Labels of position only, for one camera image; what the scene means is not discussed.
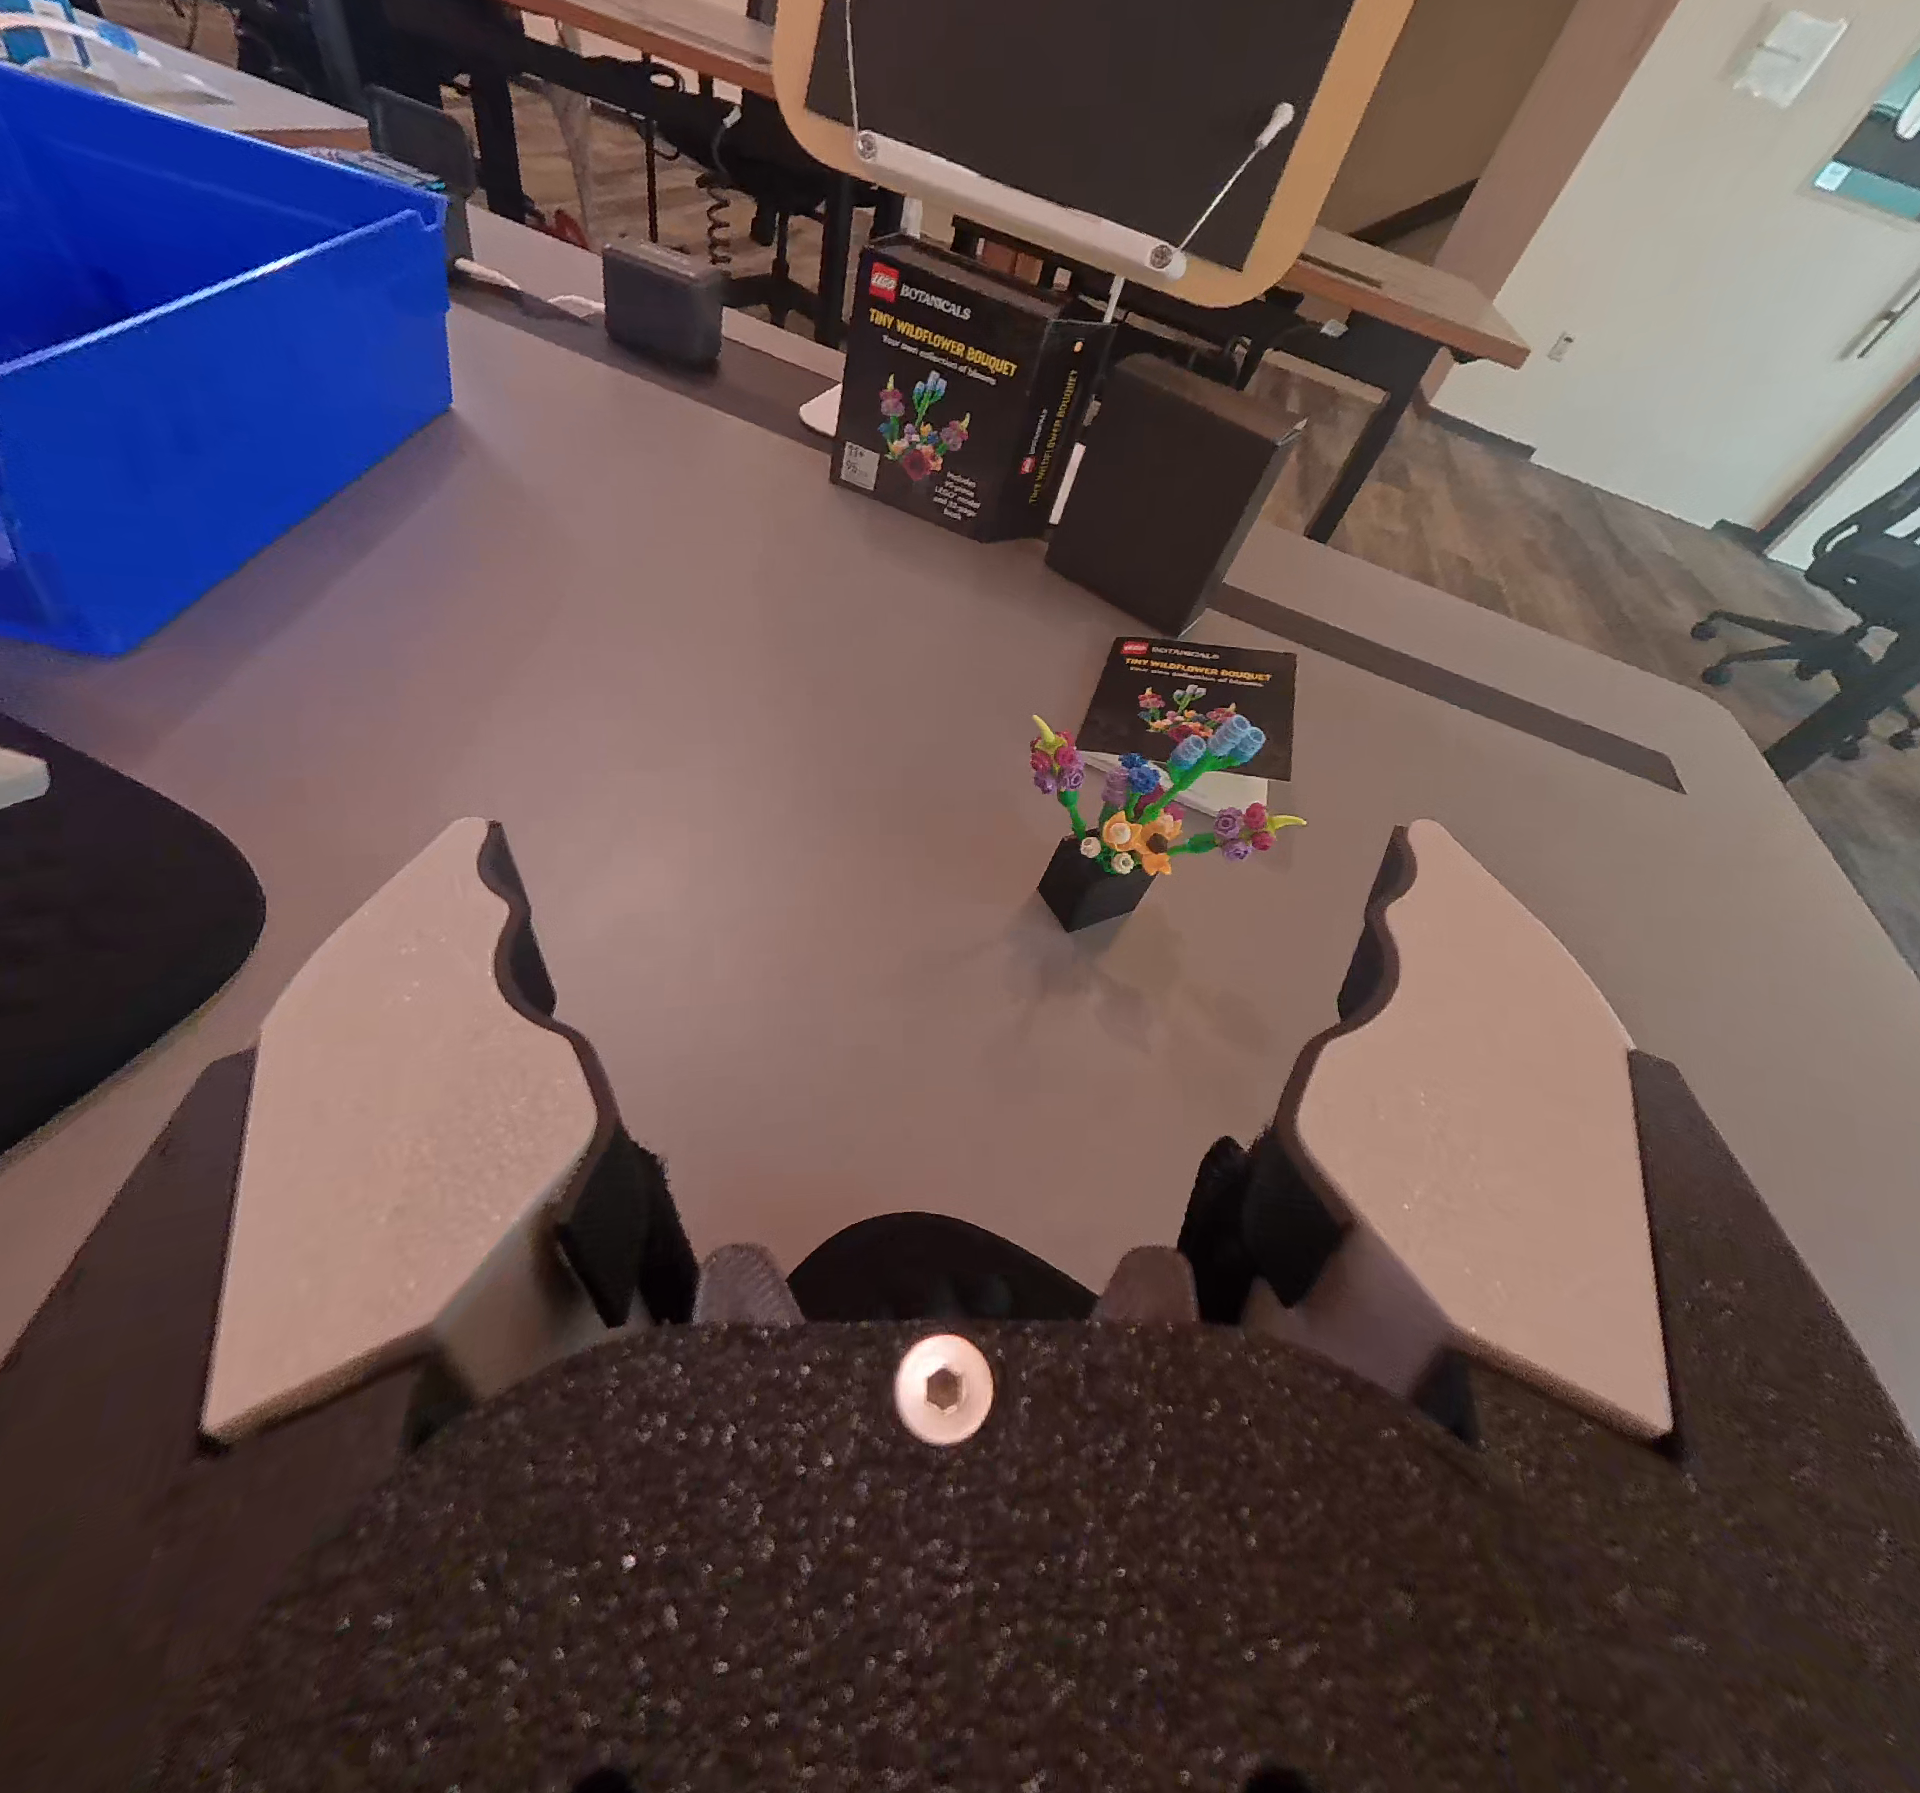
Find lego instruction booklet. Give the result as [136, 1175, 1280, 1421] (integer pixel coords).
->
[1074, 636, 1301, 785]

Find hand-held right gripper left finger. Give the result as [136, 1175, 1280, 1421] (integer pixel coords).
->
[200, 819, 703, 1446]

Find white cable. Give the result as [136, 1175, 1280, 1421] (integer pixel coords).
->
[452, 256, 604, 319]

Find black board with white ledge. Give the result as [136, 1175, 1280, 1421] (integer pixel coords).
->
[773, 0, 1472, 436]

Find black rectangular block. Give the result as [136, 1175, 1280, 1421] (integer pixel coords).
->
[1044, 354, 1309, 639]

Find wooden office desk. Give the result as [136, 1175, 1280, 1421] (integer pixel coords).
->
[29, 0, 1532, 543]

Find black padded chair armrest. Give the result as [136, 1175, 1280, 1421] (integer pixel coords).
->
[787, 1211, 1100, 1325]
[0, 712, 268, 1158]

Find grey hard case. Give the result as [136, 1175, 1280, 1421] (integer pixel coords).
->
[601, 241, 729, 374]

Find lego flower bouquet model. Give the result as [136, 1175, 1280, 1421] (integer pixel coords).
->
[1028, 711, 1309, 935]

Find green lego sprig blue buds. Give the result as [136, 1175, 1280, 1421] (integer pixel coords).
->
[1156, 712, 1270, 813]

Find blue plastic bin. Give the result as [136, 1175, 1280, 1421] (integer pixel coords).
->
[0, 60, 455, 659]

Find white wall notice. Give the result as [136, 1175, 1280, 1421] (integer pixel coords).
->
[1734, 9, 1849, 109]

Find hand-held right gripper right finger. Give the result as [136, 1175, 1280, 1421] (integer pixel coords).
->
[1177, 820, 1677, 1442]

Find black lego set box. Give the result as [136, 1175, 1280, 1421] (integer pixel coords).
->
[830, 232, 1121, 545]

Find black battery charger case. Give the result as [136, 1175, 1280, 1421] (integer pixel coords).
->
[322, 82, 483, 280]

